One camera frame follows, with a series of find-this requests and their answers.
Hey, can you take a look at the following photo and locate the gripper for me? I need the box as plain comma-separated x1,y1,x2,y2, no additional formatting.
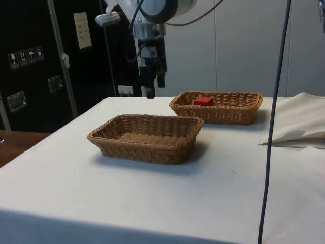
138,37,167,100

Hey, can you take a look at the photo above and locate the red cube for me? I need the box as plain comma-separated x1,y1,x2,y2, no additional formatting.
194,96,214,107

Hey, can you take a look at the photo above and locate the wicker basket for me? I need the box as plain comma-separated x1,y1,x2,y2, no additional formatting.
169,91,264,126
87,114,205,166

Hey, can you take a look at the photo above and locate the pale locker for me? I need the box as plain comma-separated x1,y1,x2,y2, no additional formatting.
164,0,217,98
286,0,325,99
215,0,288,98

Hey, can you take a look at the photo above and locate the black cabinet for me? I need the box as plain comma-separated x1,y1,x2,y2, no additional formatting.
0,0,143,133

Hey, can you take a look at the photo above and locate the black cable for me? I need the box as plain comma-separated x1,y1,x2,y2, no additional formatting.
257,0,293,244
127,0,144,63
165,0,224,27

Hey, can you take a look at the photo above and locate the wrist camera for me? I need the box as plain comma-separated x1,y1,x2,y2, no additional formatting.
94,11,121,26

